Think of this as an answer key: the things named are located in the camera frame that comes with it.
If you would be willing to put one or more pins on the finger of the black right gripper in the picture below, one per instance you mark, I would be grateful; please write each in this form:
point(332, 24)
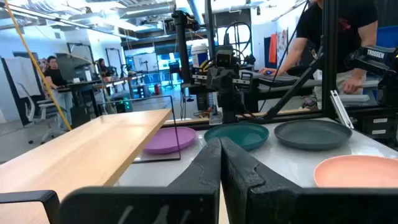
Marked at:
point(234, 82)
point(217, 82)

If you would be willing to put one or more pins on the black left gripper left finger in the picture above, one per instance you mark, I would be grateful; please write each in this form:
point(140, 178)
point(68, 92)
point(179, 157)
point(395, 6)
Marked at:
point(186, 202)

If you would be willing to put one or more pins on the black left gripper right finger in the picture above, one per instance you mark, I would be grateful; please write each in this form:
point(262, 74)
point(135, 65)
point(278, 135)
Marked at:
point(280, 205)

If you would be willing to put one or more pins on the teal plate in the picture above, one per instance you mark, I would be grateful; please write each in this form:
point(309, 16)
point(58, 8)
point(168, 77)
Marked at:
point(245, 133)

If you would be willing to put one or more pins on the purple plate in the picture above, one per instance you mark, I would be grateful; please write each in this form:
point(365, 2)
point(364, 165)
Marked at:
point(161, 143)

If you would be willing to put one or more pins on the dark grey plate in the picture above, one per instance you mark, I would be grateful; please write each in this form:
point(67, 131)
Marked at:
point(312, 135)

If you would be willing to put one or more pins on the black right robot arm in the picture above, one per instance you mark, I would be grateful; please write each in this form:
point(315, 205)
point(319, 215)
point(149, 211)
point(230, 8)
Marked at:
point(229, 107)

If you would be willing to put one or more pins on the white plastic tub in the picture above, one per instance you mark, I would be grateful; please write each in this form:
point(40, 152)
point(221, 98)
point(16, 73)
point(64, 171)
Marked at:
point(199, 56)

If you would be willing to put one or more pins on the black keyboard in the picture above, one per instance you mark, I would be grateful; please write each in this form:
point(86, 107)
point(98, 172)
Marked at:
point(276, 80)

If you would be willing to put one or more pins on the red fire extinguisher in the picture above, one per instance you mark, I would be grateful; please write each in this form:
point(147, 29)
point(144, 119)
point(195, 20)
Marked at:
point(157, 89)

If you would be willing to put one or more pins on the orange cloth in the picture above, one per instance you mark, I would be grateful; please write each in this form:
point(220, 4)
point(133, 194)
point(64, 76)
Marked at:
point(272, 48)

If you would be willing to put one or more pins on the plywood base board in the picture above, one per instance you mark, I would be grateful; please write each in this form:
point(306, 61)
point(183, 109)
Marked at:
point(280, 112)

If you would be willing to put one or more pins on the grey desk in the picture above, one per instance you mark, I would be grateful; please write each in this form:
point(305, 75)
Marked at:
point(311, 83)

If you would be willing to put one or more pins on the computer with green lights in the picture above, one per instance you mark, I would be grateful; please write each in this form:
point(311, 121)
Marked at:
point(123, 105)

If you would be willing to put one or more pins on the pink plate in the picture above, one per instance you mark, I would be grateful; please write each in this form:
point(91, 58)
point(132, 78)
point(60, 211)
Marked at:
point(357, 172)

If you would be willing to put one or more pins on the person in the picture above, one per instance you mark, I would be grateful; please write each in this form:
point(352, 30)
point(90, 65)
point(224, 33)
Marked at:
point(104, 68)
point(354, 37)
point(56, 77)

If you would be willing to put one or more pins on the black desk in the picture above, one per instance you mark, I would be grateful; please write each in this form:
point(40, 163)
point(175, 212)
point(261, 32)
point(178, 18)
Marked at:
point(81, 93)

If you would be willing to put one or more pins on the black box with white labels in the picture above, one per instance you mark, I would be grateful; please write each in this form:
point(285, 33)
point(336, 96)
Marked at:
point(379, 126)

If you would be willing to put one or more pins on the white office chair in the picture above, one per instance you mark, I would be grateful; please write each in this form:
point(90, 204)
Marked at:
point(31, 105)

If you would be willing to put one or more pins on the white covered board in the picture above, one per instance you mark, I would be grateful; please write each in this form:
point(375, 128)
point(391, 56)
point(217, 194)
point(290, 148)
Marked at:
point(23, 77)

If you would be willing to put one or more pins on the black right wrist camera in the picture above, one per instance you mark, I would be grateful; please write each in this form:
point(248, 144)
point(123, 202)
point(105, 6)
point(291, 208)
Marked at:
point(224, 58)

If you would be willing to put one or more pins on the silver metal bracket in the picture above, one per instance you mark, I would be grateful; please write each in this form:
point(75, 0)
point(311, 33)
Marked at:
point(340, 107)

